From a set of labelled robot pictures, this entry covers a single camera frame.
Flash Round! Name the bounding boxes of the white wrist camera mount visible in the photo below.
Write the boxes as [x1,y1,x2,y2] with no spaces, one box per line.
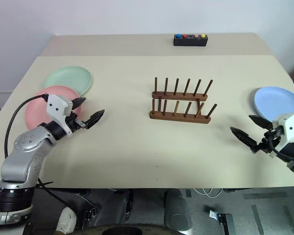
[46,94,75,137]
[271,113,294,148]

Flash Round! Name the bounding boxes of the thin white cable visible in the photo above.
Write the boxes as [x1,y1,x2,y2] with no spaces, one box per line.
[193,188,224,198]

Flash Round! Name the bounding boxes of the white rounded robot part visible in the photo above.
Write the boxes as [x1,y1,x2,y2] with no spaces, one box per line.
[54,206,77,234]

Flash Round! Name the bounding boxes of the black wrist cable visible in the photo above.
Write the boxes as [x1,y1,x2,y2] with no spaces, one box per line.
[268,139,294,164]
[4,94,49,159]

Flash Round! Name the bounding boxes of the green plate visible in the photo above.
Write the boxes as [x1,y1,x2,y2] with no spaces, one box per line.
[42,65,93,97]

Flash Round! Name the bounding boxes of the black zip tie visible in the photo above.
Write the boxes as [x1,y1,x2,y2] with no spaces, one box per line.
[35,180,55,189]

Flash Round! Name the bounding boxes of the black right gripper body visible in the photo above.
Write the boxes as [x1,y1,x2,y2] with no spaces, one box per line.
[251,125,284,155]

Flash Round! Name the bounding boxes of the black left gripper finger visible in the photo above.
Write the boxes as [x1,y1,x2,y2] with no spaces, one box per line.
[84,109,105,130]
[72,97,87,112]

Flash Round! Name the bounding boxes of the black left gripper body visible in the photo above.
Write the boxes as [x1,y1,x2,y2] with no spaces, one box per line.
[65,112,88,133]

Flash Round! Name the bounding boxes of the blue plate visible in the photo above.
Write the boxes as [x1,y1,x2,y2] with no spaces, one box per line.
[254,87,294,129]

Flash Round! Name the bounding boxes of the black button box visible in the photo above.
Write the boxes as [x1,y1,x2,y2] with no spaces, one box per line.
[173,33,209,47]

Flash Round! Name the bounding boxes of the wooden dish rack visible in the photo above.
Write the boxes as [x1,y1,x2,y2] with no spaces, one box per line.
[149,77,218,126]

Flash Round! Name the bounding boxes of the dark grey rounded shape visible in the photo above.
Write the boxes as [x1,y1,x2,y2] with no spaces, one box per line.
[163,188,193,231]

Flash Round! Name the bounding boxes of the metal bracket with black frame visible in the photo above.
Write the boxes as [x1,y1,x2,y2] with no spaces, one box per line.
[209,210,234,235]

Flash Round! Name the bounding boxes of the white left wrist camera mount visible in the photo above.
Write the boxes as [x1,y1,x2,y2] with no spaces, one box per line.
[46,94,75,137]

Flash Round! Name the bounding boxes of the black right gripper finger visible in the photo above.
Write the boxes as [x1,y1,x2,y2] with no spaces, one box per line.
[248,115,273,130]
[230,126,258,148]

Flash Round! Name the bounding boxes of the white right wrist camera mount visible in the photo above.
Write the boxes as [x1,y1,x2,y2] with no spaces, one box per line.
[271,113,294,148]

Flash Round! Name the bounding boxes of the red plate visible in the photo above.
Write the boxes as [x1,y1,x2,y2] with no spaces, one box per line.
[24,85,84,132]

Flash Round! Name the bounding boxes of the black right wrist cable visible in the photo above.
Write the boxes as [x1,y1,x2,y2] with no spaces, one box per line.
[268,139,294,164]

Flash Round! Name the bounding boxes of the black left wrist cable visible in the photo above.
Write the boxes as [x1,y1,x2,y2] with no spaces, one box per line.
[4,94,49,159]

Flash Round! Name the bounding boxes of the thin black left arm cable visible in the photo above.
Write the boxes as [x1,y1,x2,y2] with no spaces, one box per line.
[37,177,77,214]

